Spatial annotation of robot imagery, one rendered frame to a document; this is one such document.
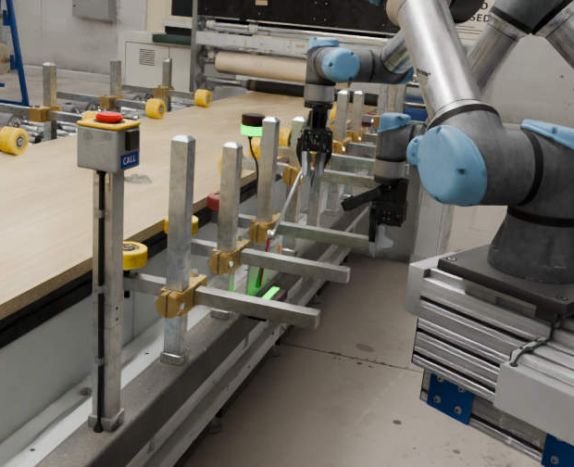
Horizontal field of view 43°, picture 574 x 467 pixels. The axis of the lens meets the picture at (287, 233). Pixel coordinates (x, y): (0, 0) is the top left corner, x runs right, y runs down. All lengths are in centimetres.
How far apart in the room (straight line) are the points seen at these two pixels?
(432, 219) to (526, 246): 301
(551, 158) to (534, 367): 30
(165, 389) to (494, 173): 73
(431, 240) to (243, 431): 198
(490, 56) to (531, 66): 870
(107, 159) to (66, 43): 1114
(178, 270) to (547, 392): 72
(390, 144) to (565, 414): 90
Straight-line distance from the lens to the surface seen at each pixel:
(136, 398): 141
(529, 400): 110
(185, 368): 151
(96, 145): 113
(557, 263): 119
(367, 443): 263
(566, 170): 116
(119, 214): 118
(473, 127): 111
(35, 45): 1256
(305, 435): 263
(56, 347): 152
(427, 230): 420
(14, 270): 145
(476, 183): 108
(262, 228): 186
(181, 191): 139
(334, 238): 189
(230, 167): 161
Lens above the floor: 141
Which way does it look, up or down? 17 degrees down
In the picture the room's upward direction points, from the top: 5 degrees clockwise
